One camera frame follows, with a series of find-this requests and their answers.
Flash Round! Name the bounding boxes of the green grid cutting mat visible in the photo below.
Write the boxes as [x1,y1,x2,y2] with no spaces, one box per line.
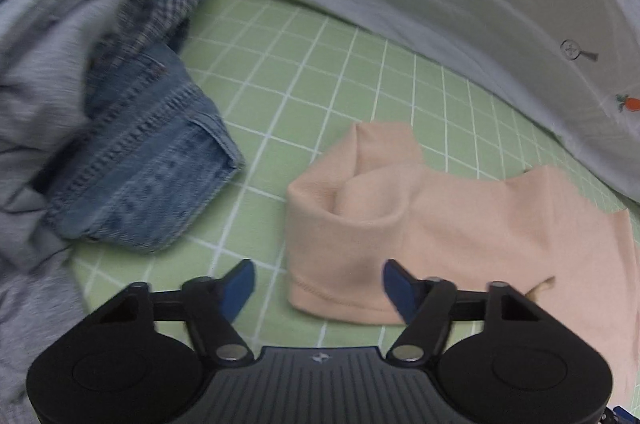
[70,0,637,351]

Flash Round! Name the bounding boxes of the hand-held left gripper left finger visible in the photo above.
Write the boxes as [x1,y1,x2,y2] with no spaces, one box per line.
[88,258,257,365]

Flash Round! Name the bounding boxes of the peach knit garment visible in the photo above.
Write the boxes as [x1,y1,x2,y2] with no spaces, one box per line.
[286,121,640,407]

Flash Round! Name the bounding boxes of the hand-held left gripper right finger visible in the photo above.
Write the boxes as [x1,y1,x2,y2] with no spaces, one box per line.
[382,258,550,365]

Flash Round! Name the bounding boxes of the blue checkered shirt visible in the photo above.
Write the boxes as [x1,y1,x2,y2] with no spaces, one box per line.
[92,0,222,72]

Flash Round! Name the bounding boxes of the grey knit garment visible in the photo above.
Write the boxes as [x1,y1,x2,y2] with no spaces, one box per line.
[0,0,182,422]

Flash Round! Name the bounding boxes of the blue denim jeans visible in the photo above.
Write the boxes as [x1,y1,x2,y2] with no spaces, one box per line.
[31,38,247,255]

